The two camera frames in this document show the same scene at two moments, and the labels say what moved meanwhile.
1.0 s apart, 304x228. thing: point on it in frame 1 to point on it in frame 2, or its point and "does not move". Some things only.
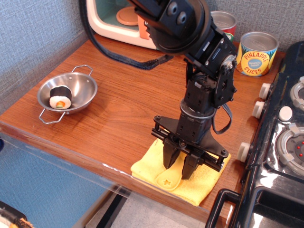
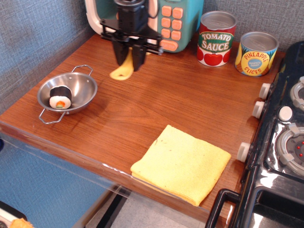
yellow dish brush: x=169 y=179 to x=125 y=71
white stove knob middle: x=258 y=109 does not move
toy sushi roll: x=60 y=97 does not move
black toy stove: x=272 y=194 does not move
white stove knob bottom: x=243 y=151 does not move
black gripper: x=193 y=131 to x=133 y=25
